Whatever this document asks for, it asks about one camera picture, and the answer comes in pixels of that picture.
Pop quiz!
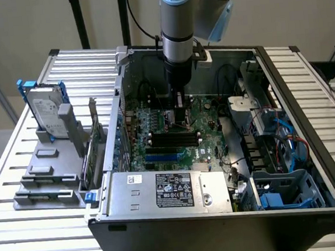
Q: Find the dark square CPU chip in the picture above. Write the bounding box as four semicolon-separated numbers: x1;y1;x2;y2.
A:
175;106;190;123

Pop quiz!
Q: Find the black metal pole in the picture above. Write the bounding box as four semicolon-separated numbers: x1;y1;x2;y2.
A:
67;0;92;51
116;0;132;47

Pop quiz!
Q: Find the thin metal locking lever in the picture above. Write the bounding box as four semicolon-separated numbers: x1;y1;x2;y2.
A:
156;95;168;119

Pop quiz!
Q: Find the blue data wire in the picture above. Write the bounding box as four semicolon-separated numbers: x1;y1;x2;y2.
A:
272;114;303;178

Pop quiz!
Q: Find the green motherboard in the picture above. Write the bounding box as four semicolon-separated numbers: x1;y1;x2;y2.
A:
123;89;247;194

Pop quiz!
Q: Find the blue plastic drive caddy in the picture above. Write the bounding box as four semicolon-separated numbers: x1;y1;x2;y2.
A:
249;166;328;214

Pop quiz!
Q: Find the black open PC case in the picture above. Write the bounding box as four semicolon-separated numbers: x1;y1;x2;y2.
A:
72;27;335;251

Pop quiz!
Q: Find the silver hard disk, blue bracket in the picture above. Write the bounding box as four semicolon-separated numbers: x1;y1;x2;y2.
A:
16;75;73;145

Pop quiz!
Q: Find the grey metal disk bay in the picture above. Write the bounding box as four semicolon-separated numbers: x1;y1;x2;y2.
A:
223;57;295;173

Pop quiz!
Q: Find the black expansion slot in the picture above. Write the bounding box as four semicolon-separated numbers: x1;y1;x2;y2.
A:
145;146;179;157

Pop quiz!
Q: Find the blue plastic case latch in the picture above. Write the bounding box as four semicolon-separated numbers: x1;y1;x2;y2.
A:
84;189;99;203

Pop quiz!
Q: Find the small silver chipset heatsink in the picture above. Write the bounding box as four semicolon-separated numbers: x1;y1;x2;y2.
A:
192;161;212;175

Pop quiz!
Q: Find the grey plastic parts rack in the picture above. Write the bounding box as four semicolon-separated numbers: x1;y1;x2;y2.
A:
4;99;116;215

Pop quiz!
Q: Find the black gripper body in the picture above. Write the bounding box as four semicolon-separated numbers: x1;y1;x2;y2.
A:
163;57;198;97

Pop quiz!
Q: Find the silver power supply unit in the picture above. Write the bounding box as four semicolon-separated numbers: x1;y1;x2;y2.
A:
102;163;234;224

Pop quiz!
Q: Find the CPU socket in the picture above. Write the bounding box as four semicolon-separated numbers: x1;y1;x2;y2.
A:
161;106;193;132

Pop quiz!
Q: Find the red data wire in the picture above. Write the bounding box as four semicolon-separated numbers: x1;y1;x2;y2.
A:
291;136;312;162

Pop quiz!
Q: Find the green RAM stick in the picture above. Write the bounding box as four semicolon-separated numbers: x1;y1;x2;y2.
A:
27;174;75;186
20;190;72;204

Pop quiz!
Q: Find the blue expansion slot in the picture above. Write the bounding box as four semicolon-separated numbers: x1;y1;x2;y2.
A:
145;151;181;164

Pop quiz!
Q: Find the grey case release handle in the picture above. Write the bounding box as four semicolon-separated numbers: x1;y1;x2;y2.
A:
114;44;136;68

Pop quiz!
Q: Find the green graphics card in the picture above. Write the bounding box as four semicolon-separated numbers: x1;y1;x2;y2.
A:
73;96;109;189

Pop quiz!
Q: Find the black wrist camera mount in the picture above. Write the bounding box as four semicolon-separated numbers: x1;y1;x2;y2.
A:
191;40;213;70

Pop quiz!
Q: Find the black internal power wire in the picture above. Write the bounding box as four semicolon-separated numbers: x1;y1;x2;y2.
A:
214;63;241;98

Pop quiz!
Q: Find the black RAM slot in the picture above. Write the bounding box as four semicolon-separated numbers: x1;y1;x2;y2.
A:
151;136;199;148
150;139;200;152
151;132;199;144
151;128;199;140

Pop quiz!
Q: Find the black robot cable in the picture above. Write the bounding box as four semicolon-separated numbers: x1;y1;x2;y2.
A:
127;0;161;44

